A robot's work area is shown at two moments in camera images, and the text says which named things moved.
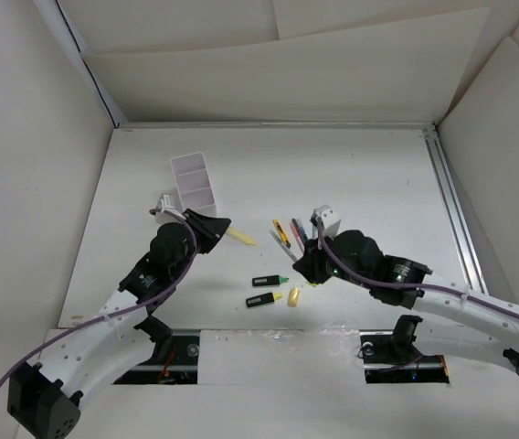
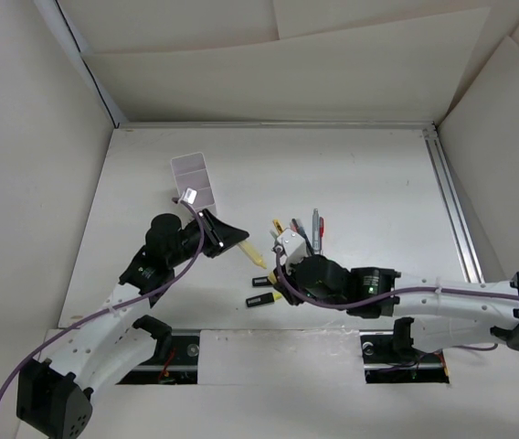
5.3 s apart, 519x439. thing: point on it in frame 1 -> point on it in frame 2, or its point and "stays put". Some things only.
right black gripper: x=310 y=265 -> x=291 y=296
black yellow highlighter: x=263 y=299 stays put
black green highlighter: x=269 y=281 stays put
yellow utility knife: x=282 y=233 stays put
